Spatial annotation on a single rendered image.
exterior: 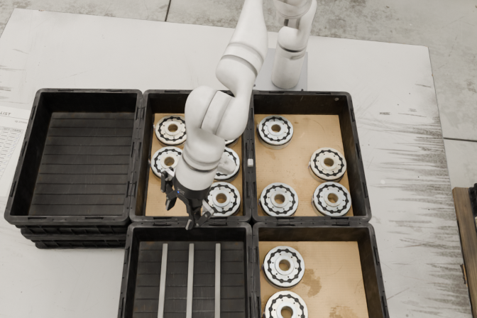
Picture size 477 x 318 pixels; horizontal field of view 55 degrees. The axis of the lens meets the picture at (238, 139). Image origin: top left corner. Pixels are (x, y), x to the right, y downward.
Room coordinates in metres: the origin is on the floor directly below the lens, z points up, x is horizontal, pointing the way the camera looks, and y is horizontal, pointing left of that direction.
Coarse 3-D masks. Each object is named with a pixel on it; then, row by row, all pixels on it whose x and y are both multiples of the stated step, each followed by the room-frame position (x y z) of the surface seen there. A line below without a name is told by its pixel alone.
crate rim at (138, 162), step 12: (144, 96) 0.76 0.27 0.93; (144, 108) 0.73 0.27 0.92; (144, 120) 0.68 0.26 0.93; (132, 192) 0.46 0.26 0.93; (132, 204) 0.43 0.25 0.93; (132, 216) 0.40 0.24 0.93; (144, 216) 0.40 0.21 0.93; (156, 216) 0.40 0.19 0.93; (168, 216) 0.41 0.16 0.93; (180, 216) 0.41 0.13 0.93; (216, 216) 0.41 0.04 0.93; (228, 216) 0.42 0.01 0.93; (240, 216) 0.42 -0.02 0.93
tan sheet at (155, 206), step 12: (156, 120) 0.75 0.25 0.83; (156, 144) 0.66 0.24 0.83; (240, 144) 0.68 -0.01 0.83; (240, 156) 0.64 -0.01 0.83; (240, 168) 0.60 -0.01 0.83; (156, 180) 0.55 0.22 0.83; (240, 180) 0.56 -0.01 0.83; (156, 192) 0.51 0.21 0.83; (240, 192) 0.53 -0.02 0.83; (156, 204) 0.47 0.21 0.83; (180, 204) 0.48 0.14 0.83
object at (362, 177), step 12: (252, 96) 0.79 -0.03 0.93; (324, 96) 0.81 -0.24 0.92; (336, 96) 0.81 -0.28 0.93; (348, 96) 0.81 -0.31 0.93; (252, 108) 0.75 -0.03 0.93; (348, 108) 0.77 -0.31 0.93; (252, 120) 0.71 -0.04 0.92; (252, 132) 0.66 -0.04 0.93; (252, 144) 0.63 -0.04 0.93; (252, 156) 0.59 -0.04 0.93; (360, 156) 0.61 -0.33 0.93; (252, 168) 0.55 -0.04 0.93; (360, 168) 0.58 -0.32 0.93; (252, 180) 0.52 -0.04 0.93; (360, 180) 0.54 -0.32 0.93; (252, 192) 0.48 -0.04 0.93; (252, 204) 0.45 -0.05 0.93; (252, 216) 0.42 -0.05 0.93; (264, 216) 0.42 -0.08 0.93; (276, 216) 0.42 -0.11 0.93; (288, 216) 0.43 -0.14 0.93; (300, 216) 0.43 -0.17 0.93; (312, 216) 0.43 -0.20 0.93; (324, 216) 0.43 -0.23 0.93; (336, 216) 0.44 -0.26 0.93; (348, 216) 0.44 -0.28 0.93; (360, 216) 0.44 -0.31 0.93
